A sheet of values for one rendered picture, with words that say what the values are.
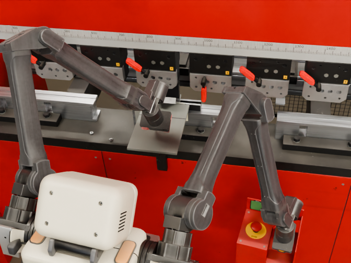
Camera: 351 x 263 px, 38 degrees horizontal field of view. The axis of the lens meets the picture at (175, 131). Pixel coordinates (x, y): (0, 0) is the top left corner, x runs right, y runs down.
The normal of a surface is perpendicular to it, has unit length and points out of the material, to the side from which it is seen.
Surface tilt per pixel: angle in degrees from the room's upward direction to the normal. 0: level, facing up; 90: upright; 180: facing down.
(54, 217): 48
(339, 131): 90
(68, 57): 69
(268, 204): 81
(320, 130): 90
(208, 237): 90
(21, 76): 64
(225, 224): 90
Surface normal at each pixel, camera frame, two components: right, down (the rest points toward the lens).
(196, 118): -0.19, 0.68
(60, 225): -0.25, 0.00
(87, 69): 0.68, 0.10
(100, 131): -0.05, -0.73
